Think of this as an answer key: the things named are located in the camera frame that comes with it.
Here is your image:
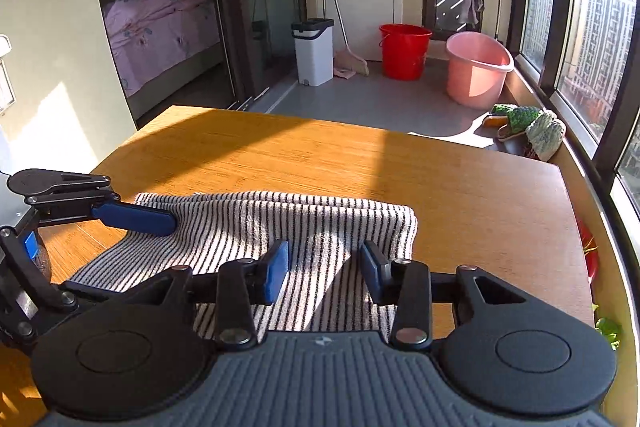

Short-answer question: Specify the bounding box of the bed with pink sheet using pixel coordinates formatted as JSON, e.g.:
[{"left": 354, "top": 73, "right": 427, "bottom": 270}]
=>
[{"left": 103, "top": 0, "right": 220, "bottom": 96}]

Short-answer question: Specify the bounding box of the white green knitted slipper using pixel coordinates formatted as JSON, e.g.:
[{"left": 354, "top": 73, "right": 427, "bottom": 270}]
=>
[{"left": 525, "top": 109, "right": 566, "bottom": 161}]

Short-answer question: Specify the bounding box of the broom with pink dustpan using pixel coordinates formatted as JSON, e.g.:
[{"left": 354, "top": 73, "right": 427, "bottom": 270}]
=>
[{"left": 333, "top": 0, "right": 370, "bottom": 79}]

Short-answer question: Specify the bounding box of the pink plastic basin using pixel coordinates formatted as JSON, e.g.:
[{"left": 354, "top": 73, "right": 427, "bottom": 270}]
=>
[{"left": 446, "top": 31, "right": 514, "bottom": 110}]

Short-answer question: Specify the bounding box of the red plastic bucket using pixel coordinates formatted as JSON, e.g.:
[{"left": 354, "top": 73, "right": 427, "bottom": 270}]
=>
[{"left": 378, "top": 24, "right": 433, "bottom": 81}]

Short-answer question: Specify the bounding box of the striped knit sweater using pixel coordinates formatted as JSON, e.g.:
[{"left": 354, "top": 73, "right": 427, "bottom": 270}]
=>
[{"left": 72, "top": 191, "right": 418, "bottom": 336}]

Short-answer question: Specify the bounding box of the red pot with grass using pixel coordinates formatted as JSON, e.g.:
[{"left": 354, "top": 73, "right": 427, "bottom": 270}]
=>
[{"left": 577, "top": 220, "right": 599, "bottom": 283}]

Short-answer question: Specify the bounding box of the leafy green potted plant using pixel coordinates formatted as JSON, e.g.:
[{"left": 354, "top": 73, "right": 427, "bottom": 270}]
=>
[{"left": 591, "top": 303, "right": 622, "bottom": 351}]

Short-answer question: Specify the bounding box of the white wall socket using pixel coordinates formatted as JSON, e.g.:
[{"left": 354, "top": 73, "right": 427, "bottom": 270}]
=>
[{"left": 0, "top": 34, "right": 15, "bottom": 114}]

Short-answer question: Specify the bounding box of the white trash bin black lid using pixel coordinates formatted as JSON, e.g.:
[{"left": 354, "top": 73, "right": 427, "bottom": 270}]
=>
[{"left": 291, "top": 18, "right": 334, "bottom": 88}]

